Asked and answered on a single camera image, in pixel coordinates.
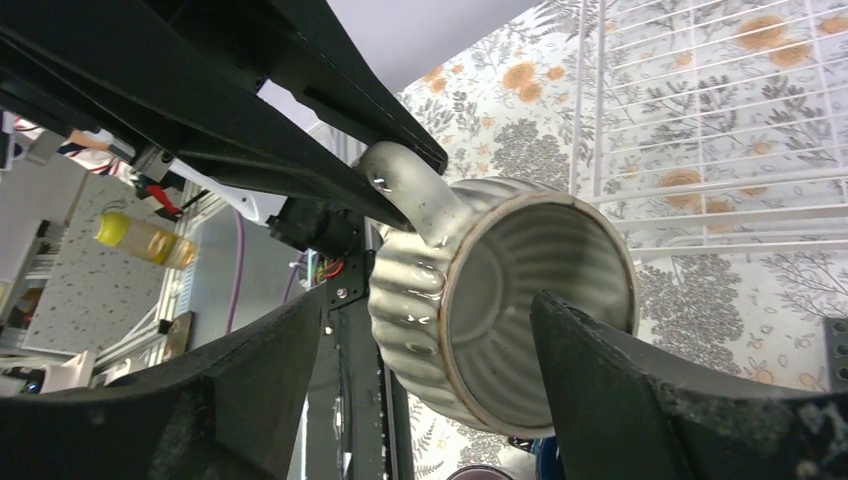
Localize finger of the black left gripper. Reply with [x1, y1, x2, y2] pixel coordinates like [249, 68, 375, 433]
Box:
[268, 1, 448, 174]
[1, 1, 409, 229]

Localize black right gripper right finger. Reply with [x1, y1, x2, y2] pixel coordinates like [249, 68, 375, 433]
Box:
[530, 292, 847, 479]

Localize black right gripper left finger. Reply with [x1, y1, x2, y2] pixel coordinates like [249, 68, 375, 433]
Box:
[1, 290, 323, 479]

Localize beige ribbed cup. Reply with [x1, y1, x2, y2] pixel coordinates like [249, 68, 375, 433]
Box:
[355, 142, 639, 438]

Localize dark blue mug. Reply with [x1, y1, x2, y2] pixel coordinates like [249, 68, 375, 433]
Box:
[531, 437, 565, 480]

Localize mauve pink cup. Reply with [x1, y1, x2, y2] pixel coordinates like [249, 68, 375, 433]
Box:
[447, 465, 514, 480]

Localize yellow capped bottle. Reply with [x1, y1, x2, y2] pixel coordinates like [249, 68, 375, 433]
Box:
[94, 212, 197, 270]

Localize grey lego baseplate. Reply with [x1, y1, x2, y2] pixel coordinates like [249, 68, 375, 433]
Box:
[823, 317, 847, 382]

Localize floral table mat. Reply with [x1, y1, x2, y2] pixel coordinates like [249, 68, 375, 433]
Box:
[394, 0, 848, 480]

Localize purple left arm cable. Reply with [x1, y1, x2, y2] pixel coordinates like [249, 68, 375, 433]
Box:
[225, 211, 248, 336]

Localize white wire dish rack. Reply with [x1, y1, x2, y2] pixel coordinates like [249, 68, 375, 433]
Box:
[576, 1, 847, 262]

